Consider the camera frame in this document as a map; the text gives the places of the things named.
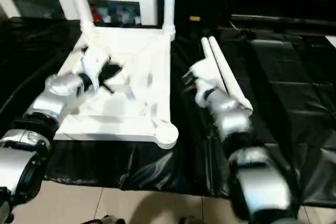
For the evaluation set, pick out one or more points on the white plastic table top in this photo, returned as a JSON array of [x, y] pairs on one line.
[[118, 119]]

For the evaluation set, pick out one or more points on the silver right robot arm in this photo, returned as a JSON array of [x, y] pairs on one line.
[[236, 121]]

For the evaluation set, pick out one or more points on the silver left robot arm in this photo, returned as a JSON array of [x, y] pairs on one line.
[[47, 103]]

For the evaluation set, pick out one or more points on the small brown tag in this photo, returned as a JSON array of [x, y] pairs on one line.
[[194, 18]]

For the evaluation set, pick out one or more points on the red item behind glass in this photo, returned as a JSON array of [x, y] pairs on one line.
[[92, 11]]

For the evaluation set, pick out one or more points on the black plastic mat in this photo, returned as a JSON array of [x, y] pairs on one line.
[[262, 90]]

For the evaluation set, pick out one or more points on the dark right robot foot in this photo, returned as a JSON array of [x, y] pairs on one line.
[[193, 221]]

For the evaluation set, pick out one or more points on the dark robot foot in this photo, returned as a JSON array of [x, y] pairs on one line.
[[109, 220], [193, 221]]

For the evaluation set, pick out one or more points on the white flat board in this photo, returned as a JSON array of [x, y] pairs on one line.
[[332, 41]]

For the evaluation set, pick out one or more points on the dark left robot foot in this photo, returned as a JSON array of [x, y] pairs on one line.
[[109, 220]]

